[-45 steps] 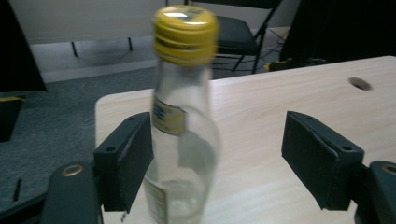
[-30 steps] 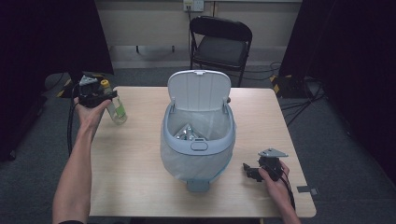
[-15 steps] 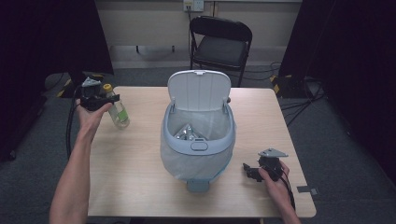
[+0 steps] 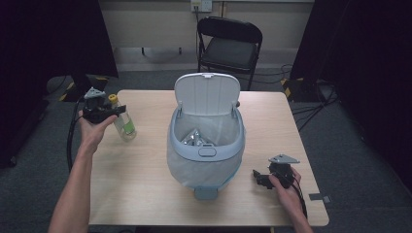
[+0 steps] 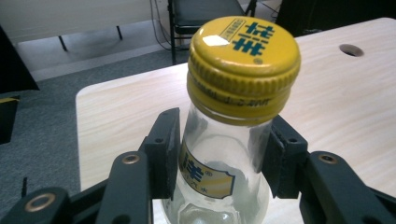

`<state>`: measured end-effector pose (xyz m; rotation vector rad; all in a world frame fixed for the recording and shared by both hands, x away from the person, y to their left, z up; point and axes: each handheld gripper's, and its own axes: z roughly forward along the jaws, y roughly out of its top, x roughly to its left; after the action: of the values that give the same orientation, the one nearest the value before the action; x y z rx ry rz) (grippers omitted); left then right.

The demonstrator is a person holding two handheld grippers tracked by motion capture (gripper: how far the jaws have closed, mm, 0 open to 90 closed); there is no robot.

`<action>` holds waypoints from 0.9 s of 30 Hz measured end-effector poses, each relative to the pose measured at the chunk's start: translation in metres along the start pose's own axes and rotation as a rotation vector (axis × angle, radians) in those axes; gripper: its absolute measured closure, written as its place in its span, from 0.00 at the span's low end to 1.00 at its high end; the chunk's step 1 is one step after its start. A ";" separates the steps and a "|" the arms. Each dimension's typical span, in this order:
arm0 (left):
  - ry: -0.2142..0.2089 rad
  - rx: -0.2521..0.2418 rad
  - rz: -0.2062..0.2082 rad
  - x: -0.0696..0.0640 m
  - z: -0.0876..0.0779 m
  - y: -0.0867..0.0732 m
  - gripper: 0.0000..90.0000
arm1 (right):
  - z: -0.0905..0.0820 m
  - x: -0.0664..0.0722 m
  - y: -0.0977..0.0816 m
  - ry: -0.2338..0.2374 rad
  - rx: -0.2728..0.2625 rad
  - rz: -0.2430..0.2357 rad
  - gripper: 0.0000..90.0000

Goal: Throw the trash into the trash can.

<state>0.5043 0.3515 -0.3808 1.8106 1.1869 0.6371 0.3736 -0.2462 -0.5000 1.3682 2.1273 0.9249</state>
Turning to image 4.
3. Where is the person's left hand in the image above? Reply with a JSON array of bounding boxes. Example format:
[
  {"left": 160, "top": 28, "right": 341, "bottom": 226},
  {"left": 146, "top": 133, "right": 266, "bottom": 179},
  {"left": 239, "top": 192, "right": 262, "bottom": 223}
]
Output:
[{"left": 78, "top": 110, "right": 119, "bottom": 157}]

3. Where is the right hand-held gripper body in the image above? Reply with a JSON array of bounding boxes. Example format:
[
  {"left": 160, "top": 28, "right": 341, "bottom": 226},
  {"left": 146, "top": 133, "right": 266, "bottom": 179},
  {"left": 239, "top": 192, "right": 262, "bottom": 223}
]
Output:
[{"left": 267, "top": 153, "right": 301, "bottom": 190}]

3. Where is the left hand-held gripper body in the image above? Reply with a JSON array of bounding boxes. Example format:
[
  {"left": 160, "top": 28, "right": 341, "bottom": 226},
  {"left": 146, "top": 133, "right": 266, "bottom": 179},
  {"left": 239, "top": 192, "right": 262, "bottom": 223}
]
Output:
[{"left": 82, "top": 86, "right": 115, "bottom": 125}]

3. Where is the person's right hand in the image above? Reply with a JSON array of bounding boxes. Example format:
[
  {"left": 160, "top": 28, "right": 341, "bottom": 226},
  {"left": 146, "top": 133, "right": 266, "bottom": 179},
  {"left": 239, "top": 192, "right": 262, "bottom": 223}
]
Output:
[{"left": 268, "top": 167, "right": 304, "bottom": 210}]

